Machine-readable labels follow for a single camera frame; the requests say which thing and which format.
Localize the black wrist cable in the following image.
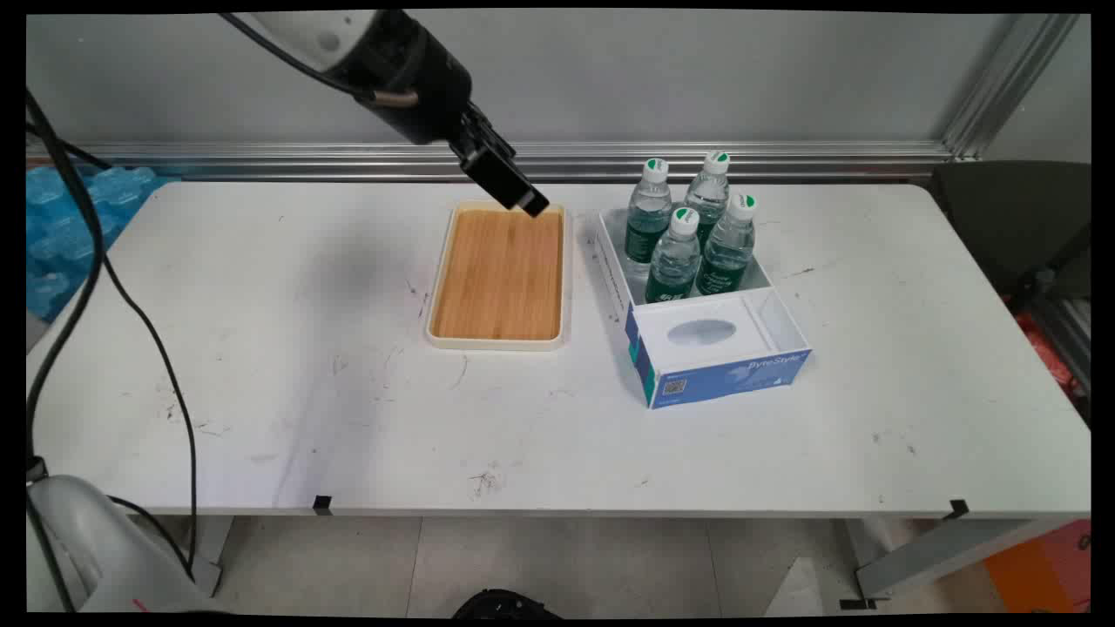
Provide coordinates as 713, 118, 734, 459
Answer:
220, 12, 421, 109

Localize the horizontal aluminium frame rail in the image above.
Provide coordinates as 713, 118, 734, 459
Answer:
26, 141, 959, 182

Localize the orange box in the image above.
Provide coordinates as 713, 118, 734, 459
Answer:
983, 521, 1091, 615

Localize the diagonal aluminium frame rail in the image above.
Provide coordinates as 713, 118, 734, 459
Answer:
943, 13, 1081, 162

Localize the black round object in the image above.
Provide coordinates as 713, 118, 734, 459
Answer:
452, 590, 564, 619

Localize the thin black cable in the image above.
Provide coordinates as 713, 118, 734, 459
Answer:
103, 257, 199, 580

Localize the thick black cable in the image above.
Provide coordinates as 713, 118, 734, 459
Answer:
26, 90, 107, 467

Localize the green label water bottle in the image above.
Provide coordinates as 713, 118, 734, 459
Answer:
624, 158, 673, 266
682, 151, 731, 245
694, 193, 758, 297
645, 207, 703, 304

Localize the dark chair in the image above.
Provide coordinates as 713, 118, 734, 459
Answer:
926, 160, 1091, 301

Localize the bamboo tray with cream rim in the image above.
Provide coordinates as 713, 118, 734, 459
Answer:
424, 200, 571, 352

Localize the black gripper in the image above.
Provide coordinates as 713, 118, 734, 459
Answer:
348, 10, 551, 218

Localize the red patterned bag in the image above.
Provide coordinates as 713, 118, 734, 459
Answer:
1013, 309, 1083, 403

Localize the white and blue cardboard box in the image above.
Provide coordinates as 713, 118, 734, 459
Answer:
595, 205, 813, 410

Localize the blue wrapped water bottle pack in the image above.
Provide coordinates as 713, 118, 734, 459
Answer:
26, 165, 179, 323

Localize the white table leg with foot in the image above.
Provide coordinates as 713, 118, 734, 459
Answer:
839, 517, 1059, 610

